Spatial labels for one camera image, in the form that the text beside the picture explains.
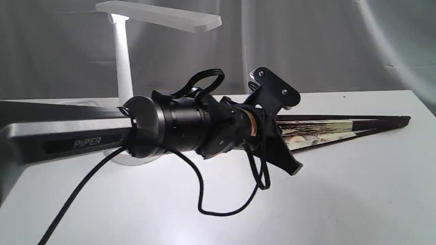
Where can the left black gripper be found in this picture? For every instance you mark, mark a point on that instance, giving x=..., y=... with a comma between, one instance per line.
x=235, y=124

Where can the painted folding paper fan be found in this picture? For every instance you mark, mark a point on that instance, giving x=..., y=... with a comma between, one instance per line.
x=302, y=132

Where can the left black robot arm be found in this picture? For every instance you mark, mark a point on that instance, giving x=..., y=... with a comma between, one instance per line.
x=35, y=133

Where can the white desk lamp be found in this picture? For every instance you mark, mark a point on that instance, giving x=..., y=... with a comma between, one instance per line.
x=121, y=11

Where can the grey backdrop curtain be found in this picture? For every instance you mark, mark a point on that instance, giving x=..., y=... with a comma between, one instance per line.
x=64, y=49

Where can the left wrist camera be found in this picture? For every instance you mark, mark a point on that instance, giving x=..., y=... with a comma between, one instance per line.
x=273, y=93

